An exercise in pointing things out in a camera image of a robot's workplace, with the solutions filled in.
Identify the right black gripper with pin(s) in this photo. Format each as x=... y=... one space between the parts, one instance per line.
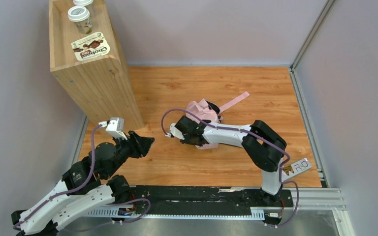
x=191 y=129

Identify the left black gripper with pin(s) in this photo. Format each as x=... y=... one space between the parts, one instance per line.
x=135 y=145

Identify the pink folding umbrella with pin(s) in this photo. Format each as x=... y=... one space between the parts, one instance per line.
x=210 y=114

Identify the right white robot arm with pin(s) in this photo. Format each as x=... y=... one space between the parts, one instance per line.
x=264 y=146

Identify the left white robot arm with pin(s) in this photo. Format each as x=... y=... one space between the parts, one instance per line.
x=87 y=185

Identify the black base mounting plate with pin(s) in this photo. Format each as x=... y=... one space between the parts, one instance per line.
x=202 y=199

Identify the wooden shelf box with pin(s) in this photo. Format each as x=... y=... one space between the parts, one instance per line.
x=100 y=86

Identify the Chobani yogurt container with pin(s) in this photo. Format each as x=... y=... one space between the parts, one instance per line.
x=91 y=46

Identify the white logo label plate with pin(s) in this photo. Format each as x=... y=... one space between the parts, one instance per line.
x=295 y=169

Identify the paper cup with white lid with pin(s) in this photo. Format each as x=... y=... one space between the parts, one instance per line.
x=81 y=18

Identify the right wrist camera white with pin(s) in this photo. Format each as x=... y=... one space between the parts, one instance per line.
x=174 y=132

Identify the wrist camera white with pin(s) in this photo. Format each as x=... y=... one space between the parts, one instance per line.
x=174 y=132
x=114 y=127

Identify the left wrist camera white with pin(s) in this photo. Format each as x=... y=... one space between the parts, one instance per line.
x=114 y=127

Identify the white slotted cable duct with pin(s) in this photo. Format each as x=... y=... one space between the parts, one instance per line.
x=253 y=213

